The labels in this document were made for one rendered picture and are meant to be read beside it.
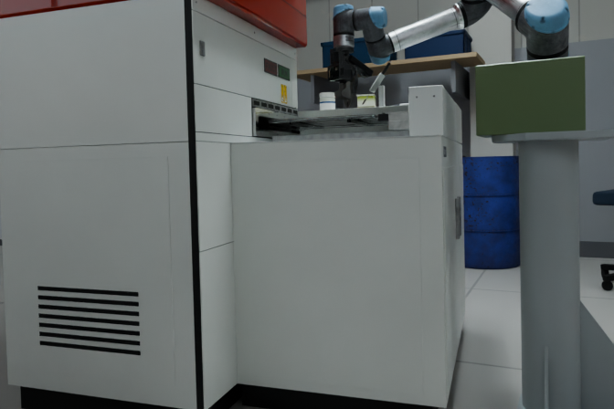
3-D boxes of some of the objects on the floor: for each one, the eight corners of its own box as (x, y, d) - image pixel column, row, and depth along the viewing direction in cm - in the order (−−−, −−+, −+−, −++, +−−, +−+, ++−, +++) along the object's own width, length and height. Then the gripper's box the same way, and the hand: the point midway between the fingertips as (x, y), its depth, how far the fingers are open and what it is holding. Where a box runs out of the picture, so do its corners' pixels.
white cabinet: (238, 410, 169) (229, 143, 167) (327, 322, 260) (323, 149, 258) (452, 439, 148) (447, 135, 146) (469, 332, 239) (466, 144, 237)
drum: (524, 258, 409) (524, 154, 407) (520, 272, 362) (518, 153, 360) (454, 255, 431) (452, 156, 429) (440, 267, 384) (439, 156, 382)
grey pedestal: (682, 402, 167) (681, 131, 165) (718, 477, 127) (717, 123, 125) (504, 377, 189) (501, 138, 187) (488, 435, 149) (483, 133, 147)
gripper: (325, 49, 201) (326, 108, 201) (340, 45, 193) (342, 105, 194) (344, 52, 205) (345, 109, 206) (359, 47, 198) (360, 106, 199)
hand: (349, 104), depth 201 cm, fingers closed
